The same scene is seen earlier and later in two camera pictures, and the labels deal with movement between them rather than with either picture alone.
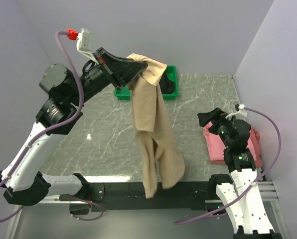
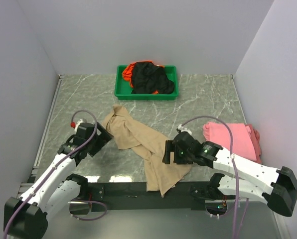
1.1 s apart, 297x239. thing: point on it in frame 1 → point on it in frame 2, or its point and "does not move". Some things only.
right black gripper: (216, 116) → (170, 146)
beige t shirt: (161, 155) → (130, 133)
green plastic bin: (125, 93) does not move
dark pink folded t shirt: (257, 144) does not move
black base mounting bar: (131, 196) does not move
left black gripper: (124, 70) → (103, 138)
